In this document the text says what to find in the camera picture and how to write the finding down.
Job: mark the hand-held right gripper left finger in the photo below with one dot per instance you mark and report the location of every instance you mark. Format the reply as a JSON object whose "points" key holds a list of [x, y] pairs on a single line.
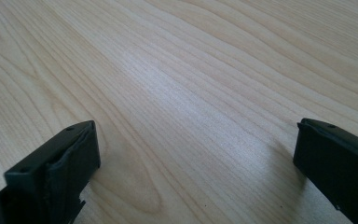
{"points": [[56, 169]]}

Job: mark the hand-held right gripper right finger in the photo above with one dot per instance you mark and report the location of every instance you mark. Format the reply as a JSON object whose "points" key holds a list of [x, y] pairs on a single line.
{"points": [[338, 161]]}

